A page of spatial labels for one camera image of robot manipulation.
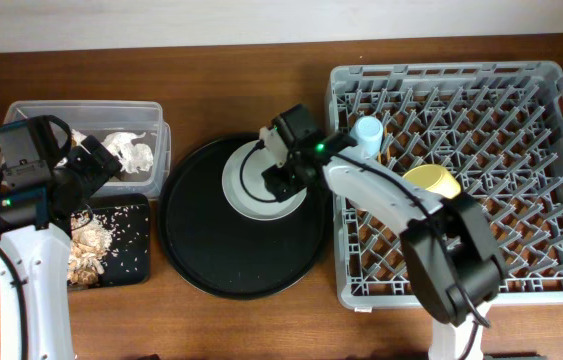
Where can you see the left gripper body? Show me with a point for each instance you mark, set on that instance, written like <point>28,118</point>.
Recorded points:
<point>64,171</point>

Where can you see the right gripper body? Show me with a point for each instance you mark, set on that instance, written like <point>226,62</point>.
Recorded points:
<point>281,182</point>

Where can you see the white napkin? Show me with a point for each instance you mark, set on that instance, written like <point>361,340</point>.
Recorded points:
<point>135,157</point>

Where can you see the pale green plate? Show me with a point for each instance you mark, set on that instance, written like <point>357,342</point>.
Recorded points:
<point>240,201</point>

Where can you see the food scraps and rice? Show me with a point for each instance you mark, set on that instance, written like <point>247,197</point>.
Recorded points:
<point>88,245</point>

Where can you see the blue plastic cup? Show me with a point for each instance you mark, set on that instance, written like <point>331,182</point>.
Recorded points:
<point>368,133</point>

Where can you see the wooden chopstick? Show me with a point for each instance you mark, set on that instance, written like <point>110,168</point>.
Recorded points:
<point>387,142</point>

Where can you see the yellow bowl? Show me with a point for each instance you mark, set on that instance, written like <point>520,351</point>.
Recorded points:
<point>434,178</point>

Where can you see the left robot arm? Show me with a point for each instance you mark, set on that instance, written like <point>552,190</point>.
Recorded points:
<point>35,244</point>

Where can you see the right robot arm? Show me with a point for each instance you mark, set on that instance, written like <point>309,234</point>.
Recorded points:
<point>453,261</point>

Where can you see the clear plastic waste bin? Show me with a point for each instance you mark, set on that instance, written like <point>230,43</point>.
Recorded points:
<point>101,118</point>

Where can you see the grey dishwasher rack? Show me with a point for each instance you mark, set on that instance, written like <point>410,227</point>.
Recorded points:
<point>498,129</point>

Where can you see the black rectangular tray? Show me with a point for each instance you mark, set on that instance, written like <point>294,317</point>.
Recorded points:
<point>131,255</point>

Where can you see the round black serving tray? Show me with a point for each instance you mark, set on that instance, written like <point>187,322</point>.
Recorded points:
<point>224,253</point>

